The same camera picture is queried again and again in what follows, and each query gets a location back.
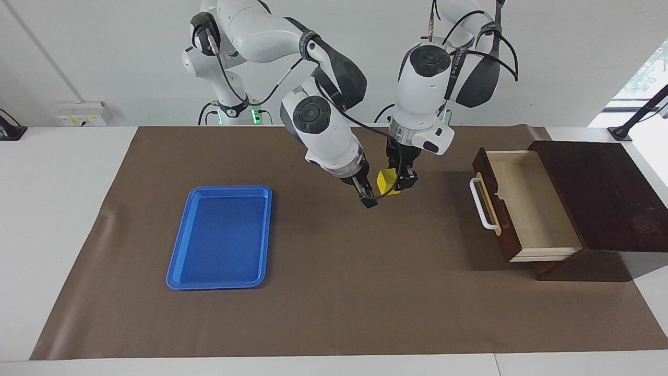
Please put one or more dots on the bright window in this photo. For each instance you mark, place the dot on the bright window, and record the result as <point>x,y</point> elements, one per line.
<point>647,73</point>

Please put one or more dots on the black clamp base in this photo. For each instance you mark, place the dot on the black clamp base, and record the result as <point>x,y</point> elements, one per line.
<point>9,131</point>

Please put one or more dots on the dark wooden drawer cabinet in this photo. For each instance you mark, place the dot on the dark wooden drawer cabinet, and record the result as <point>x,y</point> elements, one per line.
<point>621,198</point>

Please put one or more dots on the blue plastic tray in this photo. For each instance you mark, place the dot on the blue plastic tray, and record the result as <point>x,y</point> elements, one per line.
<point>219,240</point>

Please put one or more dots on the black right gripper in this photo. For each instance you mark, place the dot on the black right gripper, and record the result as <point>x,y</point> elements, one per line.
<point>355,173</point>

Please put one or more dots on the white wall power outlet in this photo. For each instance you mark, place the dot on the white wall power outlet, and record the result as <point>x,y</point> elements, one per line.
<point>81,115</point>

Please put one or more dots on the yellow cube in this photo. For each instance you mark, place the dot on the yellow cube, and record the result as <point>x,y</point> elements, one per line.
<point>386,180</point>

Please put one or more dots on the brown table mat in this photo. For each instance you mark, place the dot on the brown table mat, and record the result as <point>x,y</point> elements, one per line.
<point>365,261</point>

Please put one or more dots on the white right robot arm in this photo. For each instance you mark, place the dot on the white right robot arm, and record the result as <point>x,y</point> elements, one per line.
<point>323,130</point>

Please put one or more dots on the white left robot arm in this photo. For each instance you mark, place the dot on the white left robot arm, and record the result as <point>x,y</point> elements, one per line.
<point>422,94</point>

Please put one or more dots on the black camera stand with pole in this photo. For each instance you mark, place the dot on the black camera stand with pole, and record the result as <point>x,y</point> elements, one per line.
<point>634,120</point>

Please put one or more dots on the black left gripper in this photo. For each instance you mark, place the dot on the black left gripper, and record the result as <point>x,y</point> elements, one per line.
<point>404,154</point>

